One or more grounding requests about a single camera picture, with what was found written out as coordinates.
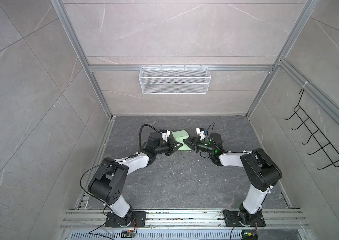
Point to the light green paper sheet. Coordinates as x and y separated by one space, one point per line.
179 137

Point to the black wire hook rack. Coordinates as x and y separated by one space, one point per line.
319 138

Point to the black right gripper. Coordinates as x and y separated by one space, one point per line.
196 141

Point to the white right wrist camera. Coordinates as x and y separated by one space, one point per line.
201 132

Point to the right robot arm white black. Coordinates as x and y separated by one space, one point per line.
261 171

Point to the left small circuit board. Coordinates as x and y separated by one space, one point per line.
128 234

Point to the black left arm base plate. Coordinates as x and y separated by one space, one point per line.
132 219

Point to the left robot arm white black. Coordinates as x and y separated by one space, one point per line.
108 181

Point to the aluminium frame rail front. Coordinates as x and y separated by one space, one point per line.
190 219

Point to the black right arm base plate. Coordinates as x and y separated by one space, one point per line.
243 218

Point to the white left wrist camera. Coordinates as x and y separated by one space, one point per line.
165 134

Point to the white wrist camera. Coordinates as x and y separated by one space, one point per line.
165 134
201 132

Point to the white wire mesh basket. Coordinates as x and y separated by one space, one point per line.
174 80

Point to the small circuit board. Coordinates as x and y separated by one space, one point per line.
249 235
128 234

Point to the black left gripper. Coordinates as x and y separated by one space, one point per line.
173 142

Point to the right small circuit board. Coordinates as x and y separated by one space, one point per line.
249 235

